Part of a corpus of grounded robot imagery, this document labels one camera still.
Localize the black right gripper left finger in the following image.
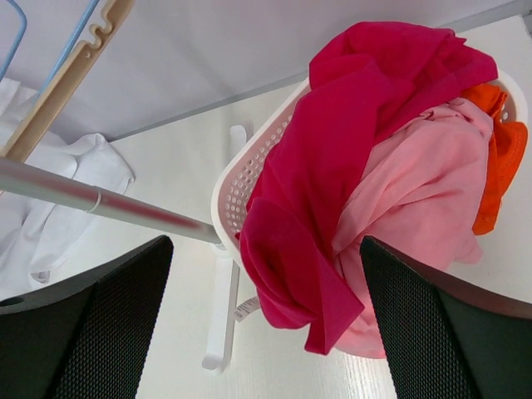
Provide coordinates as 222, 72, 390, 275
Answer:
1, 235, 174, 398

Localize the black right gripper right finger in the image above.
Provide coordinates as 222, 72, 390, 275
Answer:
360, 236, 531, 398

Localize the pale pink tank top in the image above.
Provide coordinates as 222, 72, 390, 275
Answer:
0, 78, 137, 286

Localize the pink t shirt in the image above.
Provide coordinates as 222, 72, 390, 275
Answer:
332, 98, 493, 358

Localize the orange t shirt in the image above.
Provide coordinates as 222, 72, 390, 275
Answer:
461, 83, 528, 235

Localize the magenta t shirt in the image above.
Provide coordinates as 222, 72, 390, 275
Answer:
238, 22, 498, 355

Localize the beige plastic hanger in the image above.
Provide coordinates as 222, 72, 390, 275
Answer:
1, 0, 134, 162

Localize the blue plastic hanger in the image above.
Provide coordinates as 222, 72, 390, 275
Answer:
37, 0, 100, 96

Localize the white rack base foot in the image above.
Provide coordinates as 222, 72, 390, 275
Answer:
202, 125, 248, 375

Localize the silver rack upright pole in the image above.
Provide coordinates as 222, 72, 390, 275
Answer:
1, 157, 221, 244

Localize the white perforated plastic basket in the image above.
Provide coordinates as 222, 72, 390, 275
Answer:
210, 68, 527, 267

